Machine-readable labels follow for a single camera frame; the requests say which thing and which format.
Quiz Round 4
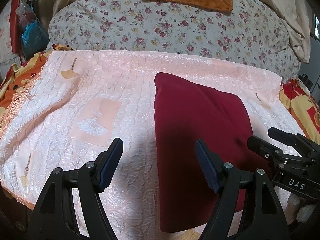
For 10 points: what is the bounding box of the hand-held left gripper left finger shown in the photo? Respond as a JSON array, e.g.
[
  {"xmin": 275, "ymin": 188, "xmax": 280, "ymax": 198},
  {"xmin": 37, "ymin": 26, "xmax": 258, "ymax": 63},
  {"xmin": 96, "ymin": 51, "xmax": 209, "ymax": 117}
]
[{"xmin": 29, "ymin": 137, "xmax": 124, "ymax": 240}]

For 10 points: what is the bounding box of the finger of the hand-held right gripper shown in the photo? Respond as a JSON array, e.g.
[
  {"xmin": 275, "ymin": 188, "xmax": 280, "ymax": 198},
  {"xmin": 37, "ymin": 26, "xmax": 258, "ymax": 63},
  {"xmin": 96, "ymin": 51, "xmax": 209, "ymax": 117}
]
[
  {"xmin": 267, "ymin": 127, "xmax": 320, "ymax": 159},
  {"xmin": 247, "ymin": 135, "xmax": 310, "ymax": 178}
]

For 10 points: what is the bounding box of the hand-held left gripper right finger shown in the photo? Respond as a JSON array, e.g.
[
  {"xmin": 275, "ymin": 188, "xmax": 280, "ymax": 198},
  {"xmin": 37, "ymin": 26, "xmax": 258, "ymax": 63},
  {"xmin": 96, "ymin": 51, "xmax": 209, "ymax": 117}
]
[{"xmin": 195, "ymin": 139, "xmax": 290, "ymax": 240}]

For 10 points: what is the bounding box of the dark red garment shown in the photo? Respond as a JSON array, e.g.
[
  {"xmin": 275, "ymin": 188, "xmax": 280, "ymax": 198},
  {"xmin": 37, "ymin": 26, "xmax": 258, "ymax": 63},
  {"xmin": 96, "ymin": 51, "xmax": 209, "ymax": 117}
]
[{"xmin": 154, "ymin": 72, "xmax": 273, "ymax": 233}]

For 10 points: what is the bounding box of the person's right hand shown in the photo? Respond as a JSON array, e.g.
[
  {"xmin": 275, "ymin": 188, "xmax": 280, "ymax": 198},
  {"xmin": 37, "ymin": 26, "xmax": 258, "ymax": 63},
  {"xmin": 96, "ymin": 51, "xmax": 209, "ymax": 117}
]
[{"xmin": 288, "ymin": 195, "xmax": 320, "ymax": 224}]

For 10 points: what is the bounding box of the red yellow orange blanket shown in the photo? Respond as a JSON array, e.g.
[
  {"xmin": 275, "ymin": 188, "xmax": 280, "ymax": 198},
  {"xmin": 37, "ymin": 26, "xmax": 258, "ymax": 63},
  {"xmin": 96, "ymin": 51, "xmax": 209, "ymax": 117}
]
[{"xmin": 0, "ymin": 44, "xmax": 320, "ymax": 143}]

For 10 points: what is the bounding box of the black object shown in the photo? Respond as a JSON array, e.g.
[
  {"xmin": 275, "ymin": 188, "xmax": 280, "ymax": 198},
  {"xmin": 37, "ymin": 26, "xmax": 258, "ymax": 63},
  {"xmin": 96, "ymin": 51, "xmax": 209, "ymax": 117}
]
[{"xmin": 299, "ymin": 74, "xmax": 320, "ymax": 93}]

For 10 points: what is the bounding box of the pink quilted bedspread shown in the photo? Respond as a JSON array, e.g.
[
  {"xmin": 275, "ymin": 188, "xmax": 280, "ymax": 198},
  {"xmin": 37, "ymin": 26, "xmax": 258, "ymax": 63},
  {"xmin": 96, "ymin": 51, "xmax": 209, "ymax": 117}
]
[{"xmin": 0, "ymin": 50, "xmax": 308, "ymax": 240}]

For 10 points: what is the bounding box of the bright window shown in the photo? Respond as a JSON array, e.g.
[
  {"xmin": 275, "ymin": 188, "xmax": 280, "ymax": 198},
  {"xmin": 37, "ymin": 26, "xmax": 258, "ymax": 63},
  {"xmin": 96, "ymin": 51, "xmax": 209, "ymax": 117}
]
[{"xmin": 311, "ymin": 14, "xmax": 320, "ymax": 42}]

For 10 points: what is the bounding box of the beige pillow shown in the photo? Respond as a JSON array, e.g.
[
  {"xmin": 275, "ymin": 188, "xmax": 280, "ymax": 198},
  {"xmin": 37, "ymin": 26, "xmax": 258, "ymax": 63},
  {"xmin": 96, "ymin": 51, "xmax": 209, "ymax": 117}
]
[{"xmin": 244, "ymin": 0, "xmax": 312, "ymax": 64}]

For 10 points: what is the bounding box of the floral quilt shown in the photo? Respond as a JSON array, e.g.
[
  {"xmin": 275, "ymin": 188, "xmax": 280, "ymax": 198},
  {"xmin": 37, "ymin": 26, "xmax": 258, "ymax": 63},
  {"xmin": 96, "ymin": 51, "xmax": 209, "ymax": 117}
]
[{"xmin": 49, "ymin": 0, "xmax": 302, "ymax": 78}]

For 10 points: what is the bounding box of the blue plastic bag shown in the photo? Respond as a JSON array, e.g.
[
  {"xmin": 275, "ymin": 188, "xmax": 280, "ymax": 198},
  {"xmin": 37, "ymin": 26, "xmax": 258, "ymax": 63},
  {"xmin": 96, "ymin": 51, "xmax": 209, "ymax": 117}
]
[{"xmin": 21, "ymin": 19, "xmax": 50, "ymax": 53}]

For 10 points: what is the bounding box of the pale floral sheet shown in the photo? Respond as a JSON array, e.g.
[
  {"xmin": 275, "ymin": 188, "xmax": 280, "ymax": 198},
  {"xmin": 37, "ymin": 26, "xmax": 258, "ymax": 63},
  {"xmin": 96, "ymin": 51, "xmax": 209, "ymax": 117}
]
[{"xmin": 0, "ymin": 5, "xmax": 15, "ymax": 65}]

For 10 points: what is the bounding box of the clear plastic bag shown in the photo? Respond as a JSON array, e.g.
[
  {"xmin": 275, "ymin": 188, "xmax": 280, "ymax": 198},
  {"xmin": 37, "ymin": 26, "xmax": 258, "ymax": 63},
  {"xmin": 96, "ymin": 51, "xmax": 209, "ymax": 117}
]
[{"xmin": 15, "ymin": 0, "xmax": 38, "ymax": 23}]

